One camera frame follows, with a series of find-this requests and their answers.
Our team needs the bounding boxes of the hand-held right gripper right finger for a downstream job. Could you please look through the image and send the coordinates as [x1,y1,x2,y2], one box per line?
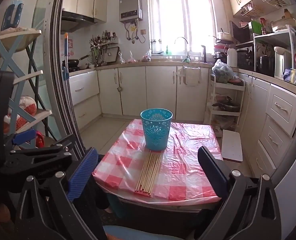
[197,145,282,240]

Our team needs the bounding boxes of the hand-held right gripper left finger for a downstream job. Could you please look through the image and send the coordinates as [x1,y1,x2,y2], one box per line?
[14,147,106,240]

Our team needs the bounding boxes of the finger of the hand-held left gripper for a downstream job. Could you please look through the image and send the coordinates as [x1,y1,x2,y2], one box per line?
[0,134,76,180]
[4,129,37,147]

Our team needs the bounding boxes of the bundle of wooden chopsticks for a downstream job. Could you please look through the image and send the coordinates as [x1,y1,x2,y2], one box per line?
[135,150,161,197]

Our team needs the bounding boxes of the blue perforated plastic basket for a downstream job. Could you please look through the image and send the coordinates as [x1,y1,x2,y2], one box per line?
[140,108,173,152]

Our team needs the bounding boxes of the red and white plush slippers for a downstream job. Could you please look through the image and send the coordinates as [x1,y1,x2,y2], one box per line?
[3,95,37,134]

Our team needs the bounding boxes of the pink checked plastic tablecloth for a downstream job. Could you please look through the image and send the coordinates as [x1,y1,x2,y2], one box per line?
[92,119,224,203]

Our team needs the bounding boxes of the white step stool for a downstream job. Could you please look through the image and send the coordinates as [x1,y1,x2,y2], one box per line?
[221,129,243,162]

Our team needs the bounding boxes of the blue and cream shelf rack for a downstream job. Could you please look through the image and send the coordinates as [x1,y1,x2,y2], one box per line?
[0,29,52,150]

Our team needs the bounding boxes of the white rolling cart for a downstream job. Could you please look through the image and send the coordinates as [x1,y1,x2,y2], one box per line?
[206,74,246,133]

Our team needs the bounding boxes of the cream stove base cabinet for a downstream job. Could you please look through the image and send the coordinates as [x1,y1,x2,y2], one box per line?
[69,70,102,130]

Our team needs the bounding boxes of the lidded pot on cart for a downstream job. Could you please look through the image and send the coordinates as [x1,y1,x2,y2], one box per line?
[214,96,241,112]

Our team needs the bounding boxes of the black wok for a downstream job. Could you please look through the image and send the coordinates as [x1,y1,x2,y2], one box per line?
[67,54,90,68]

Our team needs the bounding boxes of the blue slippers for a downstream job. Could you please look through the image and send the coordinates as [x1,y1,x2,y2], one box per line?
[2,2,24,29]

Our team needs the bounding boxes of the cream panelled drawer cabinet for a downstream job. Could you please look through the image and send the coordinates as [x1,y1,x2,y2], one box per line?
[238,72,296,178]

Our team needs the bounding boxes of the blue seat cushion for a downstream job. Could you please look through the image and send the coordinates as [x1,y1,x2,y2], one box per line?
[103,226,201,240]

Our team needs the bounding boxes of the white hanging plastic bag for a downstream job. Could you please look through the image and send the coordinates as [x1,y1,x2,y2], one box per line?
[176,66,201,87]

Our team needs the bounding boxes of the plastic bag of vegetables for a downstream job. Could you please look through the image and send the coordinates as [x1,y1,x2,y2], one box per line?
[211,59,239,83]

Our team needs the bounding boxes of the cream sink base cabinet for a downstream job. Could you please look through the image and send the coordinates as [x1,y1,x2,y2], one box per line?
[97,65,213,123]

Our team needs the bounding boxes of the black range hood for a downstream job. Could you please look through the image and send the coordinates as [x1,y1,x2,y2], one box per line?
[60,10,95,33]

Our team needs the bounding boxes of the white thermos jug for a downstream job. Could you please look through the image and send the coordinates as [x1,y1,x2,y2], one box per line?
[227,47,238,68]

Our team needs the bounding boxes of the black countertop oven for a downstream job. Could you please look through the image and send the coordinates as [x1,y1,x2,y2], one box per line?
[236,47,256,72]

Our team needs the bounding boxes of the black cooking pot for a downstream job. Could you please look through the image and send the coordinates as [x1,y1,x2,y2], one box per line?
[257,55,275,77]

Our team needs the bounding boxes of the blue packet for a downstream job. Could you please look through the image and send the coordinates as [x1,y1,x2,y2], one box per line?
[284,69,296,83]

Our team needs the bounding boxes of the white electric water boiler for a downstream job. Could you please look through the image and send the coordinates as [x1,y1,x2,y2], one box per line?
[274,46,292,80]

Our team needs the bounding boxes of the curved chrome faucet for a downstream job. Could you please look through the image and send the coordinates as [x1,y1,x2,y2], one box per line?
[174,37,191,59]

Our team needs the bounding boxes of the black microwave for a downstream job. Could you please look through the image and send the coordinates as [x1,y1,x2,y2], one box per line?
[231,21,254,44]

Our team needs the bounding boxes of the white countertop shelf rack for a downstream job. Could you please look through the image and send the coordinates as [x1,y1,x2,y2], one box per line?
[254,27,296,80]

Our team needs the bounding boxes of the green cutting board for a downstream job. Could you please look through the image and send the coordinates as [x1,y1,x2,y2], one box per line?
[251,21,263,34]

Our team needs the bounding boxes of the kitchen window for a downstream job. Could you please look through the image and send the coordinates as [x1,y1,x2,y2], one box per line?
[148,0,217,55]

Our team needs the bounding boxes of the white rice cooker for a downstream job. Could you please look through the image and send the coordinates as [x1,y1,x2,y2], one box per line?
[271,17,296,32]

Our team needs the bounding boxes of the sliding door frame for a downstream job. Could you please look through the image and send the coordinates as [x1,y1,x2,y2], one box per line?
[42,0,88,155]

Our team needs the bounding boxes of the pink wall sticker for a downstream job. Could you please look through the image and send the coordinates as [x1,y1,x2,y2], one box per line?
[60,36,75,57]

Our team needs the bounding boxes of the wall utensil rack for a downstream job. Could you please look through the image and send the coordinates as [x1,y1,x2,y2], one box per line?
[89,31,120,64]

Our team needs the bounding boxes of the cream wall cabinets above hood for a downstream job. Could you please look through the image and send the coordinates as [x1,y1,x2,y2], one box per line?
[63,0,108,23]

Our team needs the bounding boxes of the grey wall water heater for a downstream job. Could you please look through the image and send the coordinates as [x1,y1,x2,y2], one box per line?
[119,0,143,22]

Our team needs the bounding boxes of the small white wire basket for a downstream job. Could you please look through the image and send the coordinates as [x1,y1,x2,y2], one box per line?
[240,1,260,17]

